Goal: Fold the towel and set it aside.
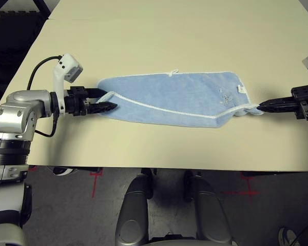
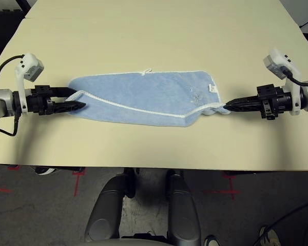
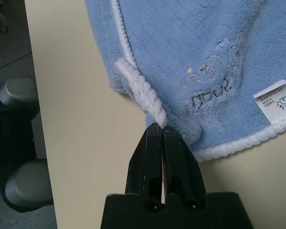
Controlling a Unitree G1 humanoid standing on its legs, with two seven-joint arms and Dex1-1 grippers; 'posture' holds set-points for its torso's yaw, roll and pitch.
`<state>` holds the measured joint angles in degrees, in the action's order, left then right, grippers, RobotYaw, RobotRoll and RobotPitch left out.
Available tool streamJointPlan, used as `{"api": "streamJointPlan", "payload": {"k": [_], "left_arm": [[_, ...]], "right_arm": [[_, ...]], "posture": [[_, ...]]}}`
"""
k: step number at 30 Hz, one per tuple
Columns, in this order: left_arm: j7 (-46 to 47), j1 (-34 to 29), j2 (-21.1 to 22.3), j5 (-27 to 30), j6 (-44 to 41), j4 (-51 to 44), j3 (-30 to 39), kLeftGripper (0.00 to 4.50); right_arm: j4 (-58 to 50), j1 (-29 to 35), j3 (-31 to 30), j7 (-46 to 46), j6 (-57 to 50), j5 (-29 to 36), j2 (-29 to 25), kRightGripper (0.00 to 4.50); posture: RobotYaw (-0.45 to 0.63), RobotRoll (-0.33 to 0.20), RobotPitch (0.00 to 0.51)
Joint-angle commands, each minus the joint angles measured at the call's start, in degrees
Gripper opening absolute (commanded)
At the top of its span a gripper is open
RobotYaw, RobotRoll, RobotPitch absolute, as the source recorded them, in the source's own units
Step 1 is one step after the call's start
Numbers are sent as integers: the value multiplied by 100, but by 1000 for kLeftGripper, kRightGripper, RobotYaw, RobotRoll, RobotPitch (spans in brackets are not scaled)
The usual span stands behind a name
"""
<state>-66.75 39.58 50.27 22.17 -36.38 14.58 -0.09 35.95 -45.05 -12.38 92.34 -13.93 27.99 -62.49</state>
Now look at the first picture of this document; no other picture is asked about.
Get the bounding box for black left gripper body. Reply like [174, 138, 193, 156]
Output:
[63, 86, 93, 118]

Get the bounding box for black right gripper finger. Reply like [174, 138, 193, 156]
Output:
[257, 103, 298, 114]
[258, 96, 297, 109]

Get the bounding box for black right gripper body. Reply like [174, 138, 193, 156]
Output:
[290, 85, 308, 121]

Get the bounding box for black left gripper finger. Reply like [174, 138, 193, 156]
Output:
[85, 88, 108, 98]
[88, 101, 118, 115]

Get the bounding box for light blue terry towel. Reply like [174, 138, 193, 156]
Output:
[96, 69, 264, 128]

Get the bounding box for black table foot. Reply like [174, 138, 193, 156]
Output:
[74, 166, 103, 174]

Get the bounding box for white black sneaker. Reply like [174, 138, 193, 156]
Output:
[52, 166, 75, 176]

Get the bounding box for red tape cross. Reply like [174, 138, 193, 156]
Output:
[220, 171, 260, 203]
[89, 168, 105, 198]

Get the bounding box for black foam floor mat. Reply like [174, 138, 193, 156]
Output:
[0, 10, 48, 124]

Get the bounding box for grey white sneaker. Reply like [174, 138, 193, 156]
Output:
[278, 227, 302, 246]

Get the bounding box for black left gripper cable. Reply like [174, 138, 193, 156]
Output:
[35, 112, 57, 138]

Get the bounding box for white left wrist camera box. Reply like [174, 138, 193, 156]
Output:
[52, 53, 83, 113]

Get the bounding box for black left wrist camera cable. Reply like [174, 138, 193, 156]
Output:
[27, 55, 62, 91]

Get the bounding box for black metal frame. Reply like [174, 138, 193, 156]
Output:
[32, 0, 52, 20]

